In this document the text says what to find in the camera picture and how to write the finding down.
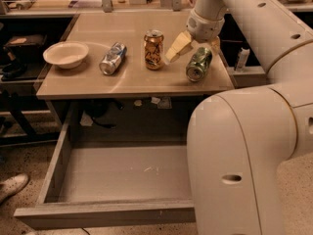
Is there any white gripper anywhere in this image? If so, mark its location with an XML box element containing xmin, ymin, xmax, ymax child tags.
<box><xmin>165</xmin><ymin>10</ymin><xmax>225</xmax><ymax>63</ymax></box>

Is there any green soda can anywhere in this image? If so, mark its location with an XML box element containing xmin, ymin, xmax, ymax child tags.
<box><xmin>186</xmin><ymin>47</ymin><xmax>212</xmax><ymax>82</ymax></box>

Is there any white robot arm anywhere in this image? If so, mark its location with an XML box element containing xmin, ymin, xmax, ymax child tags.
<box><xmin>187</xmin><ymin>0</ymin><xmax>313</xmax><ymax>235</ymax></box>

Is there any orange soda can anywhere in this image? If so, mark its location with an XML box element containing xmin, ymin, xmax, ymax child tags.
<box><xmin>144</xmin><ymin>29</ymin><xmax>163</xmax><ymax>71</ymax></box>

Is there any silver blue soda can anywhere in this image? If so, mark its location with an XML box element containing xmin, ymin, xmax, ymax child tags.
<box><xmin>99</xmin><ymin>42</ymin><xmax>127</xmax><ymax>75</ymax></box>

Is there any open grey drawer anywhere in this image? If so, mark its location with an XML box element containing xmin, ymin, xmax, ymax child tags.
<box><xmin>13</xmin><ymin>102</ymin><xmax>197</xmax><ymax>231</ymax></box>

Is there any white spray bottle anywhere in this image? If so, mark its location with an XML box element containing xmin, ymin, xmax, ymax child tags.
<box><xmin>234</xmin><ymin>48</ymin><xmax>250</xmax><ymax>71</ymax></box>

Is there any grey cabinet table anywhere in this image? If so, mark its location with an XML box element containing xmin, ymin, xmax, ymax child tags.
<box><xmin>36</xmin><ymin>11</ymin><xmax>237</xmax><ymax>126</ymax></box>

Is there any white bowl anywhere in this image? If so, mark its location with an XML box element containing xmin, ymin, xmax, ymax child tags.
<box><xmin>43</xmin><ymin>41</ymin><xmax>89</xmax><ymax>70</ymax></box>

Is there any white shoe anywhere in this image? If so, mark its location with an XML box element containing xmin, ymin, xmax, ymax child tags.
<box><xmin>0</xmin><ymin>173</ymin><xmax>29</xmax><ymax>204</ymax></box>

